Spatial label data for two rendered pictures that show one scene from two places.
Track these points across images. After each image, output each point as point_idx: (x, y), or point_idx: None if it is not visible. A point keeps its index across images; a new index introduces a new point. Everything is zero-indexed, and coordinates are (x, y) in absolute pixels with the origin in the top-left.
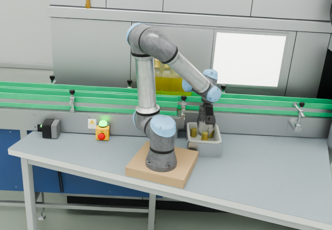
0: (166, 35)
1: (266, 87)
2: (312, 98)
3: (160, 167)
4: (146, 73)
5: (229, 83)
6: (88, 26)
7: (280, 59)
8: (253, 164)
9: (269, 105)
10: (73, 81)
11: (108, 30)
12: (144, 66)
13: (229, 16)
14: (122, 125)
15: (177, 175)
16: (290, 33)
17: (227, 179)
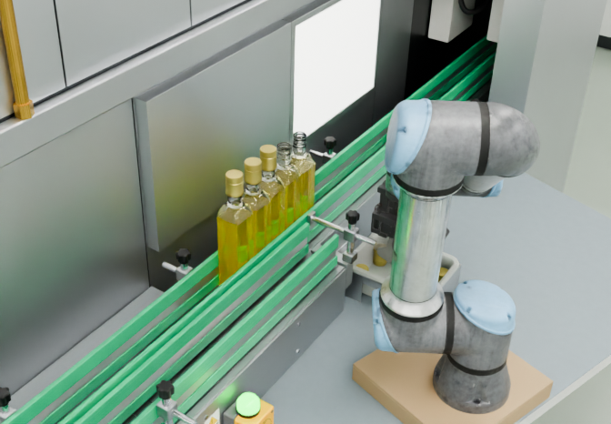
0: (215, 87)
1: (362, 97)
2: (431, 79)
3: (506, 392)
4: (447, 219)
5: (316, 127)
6: (28, 173)
7: (376, 29)
8: (504, 261)
9: None
10: (16, 359)
11: (83, 151)
12: (447, 206)
13: None
14: (265, 371)
15: (530, 382)
16: None
17: (542, 321)
